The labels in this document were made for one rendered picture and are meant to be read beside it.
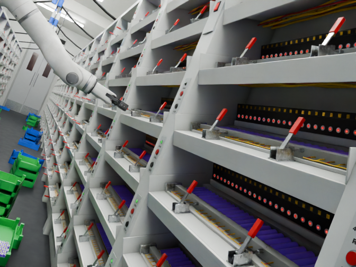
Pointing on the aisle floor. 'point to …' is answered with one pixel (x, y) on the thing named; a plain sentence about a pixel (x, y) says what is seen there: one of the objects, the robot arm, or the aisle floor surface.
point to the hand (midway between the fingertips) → (122, 106)
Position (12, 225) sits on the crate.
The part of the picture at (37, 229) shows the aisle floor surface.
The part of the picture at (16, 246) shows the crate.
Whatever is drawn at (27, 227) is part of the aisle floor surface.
